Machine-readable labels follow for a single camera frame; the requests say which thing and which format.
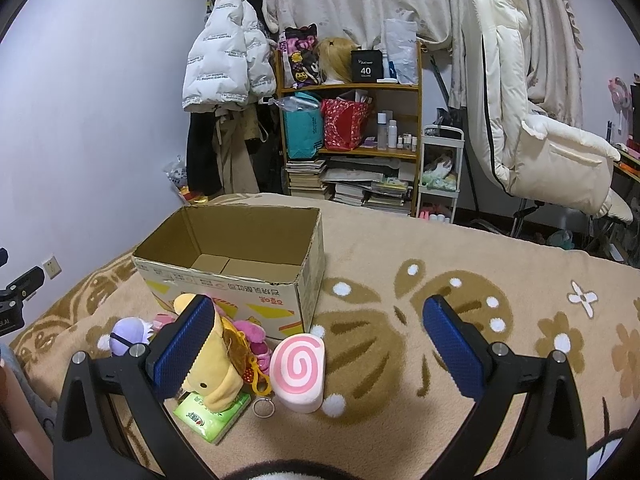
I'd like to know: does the pink swirl roll plush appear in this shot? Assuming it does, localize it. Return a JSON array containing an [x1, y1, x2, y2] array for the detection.
[[269, 334, 326, 414]]

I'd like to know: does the white trolley cart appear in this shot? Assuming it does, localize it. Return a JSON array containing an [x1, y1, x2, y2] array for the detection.
[[416, 124, 464, 224]]

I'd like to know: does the white puffer jacket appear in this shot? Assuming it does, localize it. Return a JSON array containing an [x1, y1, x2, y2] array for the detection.
[[182, 0, 278, 113]]

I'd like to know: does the purple haired doll plush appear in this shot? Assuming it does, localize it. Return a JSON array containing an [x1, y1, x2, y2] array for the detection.
[[107, 318, 153, 356]]

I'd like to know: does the beige curtain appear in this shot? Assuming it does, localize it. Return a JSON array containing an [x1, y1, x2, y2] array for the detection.
[[267, 0, 582, 126]]

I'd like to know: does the yellow dog plush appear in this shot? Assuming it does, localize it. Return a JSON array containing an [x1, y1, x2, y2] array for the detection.
[[182, 308, 243, 413]]

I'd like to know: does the black box with 40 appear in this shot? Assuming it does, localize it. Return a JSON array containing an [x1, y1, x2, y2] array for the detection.
[[350, 49, 384, 84]]

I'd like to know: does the cardboard box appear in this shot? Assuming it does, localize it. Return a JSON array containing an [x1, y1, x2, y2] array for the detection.
[[132, 204, 326, 341]]

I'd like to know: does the blonde wig head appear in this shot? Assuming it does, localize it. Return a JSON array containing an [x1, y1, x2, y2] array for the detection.
[[318, 37, 357, 84]]

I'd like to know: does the pink bear plush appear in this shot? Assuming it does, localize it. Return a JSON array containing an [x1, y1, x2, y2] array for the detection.
[[148, 307, 271, 396]]

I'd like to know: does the wall socket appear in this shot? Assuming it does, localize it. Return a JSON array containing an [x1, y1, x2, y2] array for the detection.
[[42, 256, 62, 280]]

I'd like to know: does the beige coat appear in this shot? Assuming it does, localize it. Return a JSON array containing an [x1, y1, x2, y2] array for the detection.
[[214, 104, 265, 194]]

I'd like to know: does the wooden shelf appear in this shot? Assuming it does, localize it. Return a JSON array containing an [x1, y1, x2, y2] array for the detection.
[[276, 53, 423, 216]]

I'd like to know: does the stack of books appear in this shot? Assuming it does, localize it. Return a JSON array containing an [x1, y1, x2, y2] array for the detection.
[[285, 159, 333, 200]]

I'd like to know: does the teal bag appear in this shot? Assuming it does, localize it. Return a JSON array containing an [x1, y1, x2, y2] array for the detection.
[[283, 92, 323, 160]]

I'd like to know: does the cream padded chair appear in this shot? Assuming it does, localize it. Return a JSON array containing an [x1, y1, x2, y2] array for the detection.
[[462, 0, 634, 223]]

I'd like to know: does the green tissue pack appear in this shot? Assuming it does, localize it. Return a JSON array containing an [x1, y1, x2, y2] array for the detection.
[[174, 391, 252, 444]]

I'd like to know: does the plastic bag with toys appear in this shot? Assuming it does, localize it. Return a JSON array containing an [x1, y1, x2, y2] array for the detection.
[[163, 155, 209, 205]]

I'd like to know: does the red bag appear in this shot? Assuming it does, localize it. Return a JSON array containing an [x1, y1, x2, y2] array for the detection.
[[321, 99, 372, 152]]

